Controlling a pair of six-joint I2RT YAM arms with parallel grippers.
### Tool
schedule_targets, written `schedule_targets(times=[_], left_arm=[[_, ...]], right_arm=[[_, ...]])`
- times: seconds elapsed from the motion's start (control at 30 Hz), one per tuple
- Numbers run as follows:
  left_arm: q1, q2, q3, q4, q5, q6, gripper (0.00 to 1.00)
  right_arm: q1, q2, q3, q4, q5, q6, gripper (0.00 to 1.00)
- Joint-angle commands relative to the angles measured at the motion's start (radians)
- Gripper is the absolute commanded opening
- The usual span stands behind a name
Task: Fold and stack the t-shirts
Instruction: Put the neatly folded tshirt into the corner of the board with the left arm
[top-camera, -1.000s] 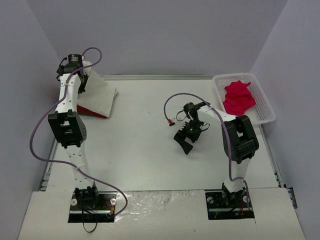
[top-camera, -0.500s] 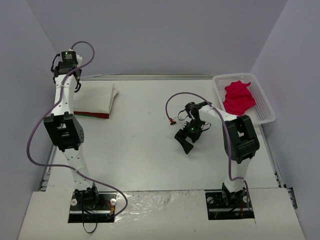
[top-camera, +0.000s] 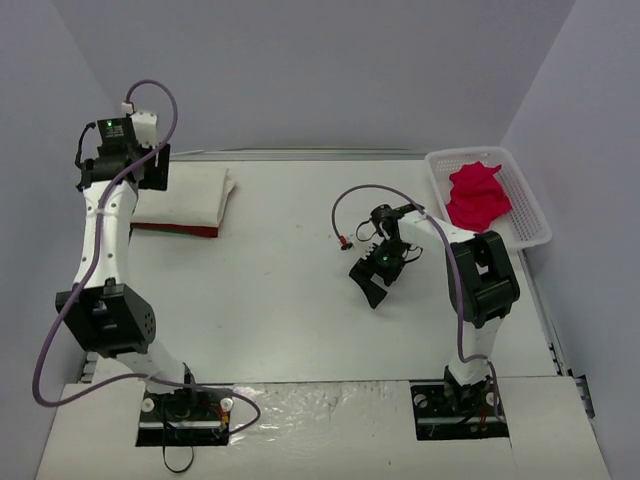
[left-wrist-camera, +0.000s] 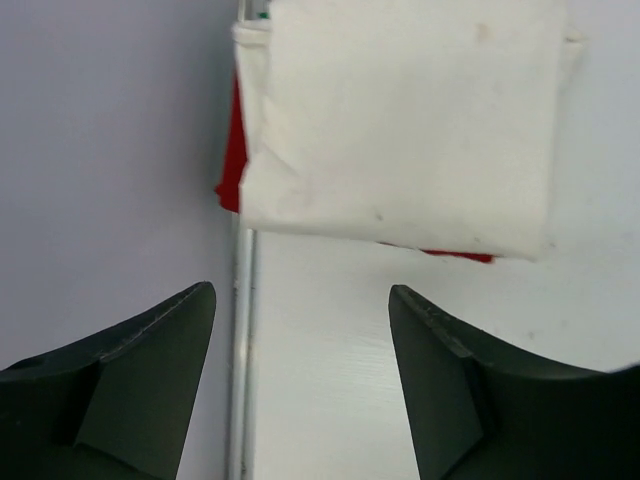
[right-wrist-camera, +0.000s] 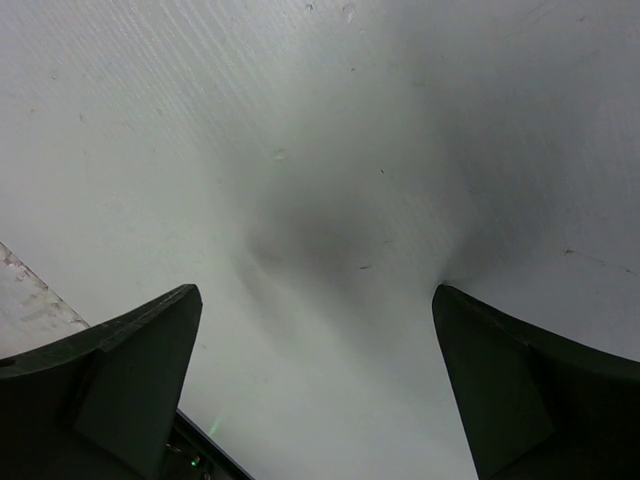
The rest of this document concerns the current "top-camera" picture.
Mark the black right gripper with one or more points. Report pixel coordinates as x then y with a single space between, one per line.
372 273

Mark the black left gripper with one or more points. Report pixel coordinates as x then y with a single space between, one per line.
156 167

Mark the white t shirt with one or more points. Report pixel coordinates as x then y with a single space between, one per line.
196 196

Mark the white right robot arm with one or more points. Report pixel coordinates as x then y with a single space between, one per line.
481 281

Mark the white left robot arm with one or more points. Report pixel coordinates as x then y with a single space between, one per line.
102 310

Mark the folded red t shirt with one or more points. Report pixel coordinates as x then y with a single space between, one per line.
194 231

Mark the pink t shirt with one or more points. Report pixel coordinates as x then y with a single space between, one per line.
476 197

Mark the white plastic basket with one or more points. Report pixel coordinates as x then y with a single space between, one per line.
525 225

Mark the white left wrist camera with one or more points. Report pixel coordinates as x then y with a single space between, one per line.
145 124

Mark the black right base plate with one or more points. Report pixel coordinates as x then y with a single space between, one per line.
437 419

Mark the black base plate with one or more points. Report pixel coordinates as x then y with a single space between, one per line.
437 419
185 418

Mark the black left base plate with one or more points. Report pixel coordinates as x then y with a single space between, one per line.
185 418

